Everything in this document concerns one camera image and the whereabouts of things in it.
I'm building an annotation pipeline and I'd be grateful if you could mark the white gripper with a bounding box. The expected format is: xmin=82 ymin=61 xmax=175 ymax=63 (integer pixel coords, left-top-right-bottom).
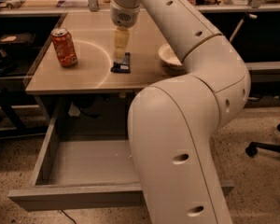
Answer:
xmin=110 ymin=1 xmax=140 ymax=63

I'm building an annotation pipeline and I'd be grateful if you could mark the dark blue rxbar wrapper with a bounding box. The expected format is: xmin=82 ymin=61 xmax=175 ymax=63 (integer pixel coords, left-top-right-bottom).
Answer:
xmin=110 ymin=52 xmax=131 ymax=74

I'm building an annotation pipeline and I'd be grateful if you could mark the white bowl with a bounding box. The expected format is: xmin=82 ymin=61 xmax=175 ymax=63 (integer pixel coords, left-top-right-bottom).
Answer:
xmin=159 ymin=44 xmax=184 ymax=70

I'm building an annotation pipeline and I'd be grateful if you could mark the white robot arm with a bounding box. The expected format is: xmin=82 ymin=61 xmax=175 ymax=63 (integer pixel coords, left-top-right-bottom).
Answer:
xmin=111 ymin=0 xmax=250 ymax=224

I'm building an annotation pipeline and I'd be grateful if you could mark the black office chair base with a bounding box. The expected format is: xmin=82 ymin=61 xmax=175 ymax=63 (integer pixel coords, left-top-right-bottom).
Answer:
xmin=245 ymin=119 xmax=280 ymax=158

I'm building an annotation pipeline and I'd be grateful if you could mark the black bag on shelf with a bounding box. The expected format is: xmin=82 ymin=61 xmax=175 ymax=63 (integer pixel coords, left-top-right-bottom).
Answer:
xmin=0 ymin=33 xmax=36 ymax=76

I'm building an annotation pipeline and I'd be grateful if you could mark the orange soda can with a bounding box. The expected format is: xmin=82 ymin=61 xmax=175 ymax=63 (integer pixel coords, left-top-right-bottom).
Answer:
xmin=50 ymin=28 xmax=77 ymax=67

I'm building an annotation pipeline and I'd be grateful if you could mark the open grey top drawer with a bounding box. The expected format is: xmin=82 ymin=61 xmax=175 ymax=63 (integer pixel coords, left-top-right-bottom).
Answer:
xmin=8 ymin=96 xmax=233 ymax=211

